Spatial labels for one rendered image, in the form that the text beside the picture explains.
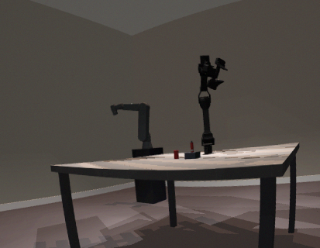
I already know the dark red translucent marker cap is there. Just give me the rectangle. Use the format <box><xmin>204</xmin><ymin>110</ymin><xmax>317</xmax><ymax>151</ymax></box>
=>
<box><xmin>174</xmin><ymin>150</ymin><xmax>179</xmax><ymax>159</ymax></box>

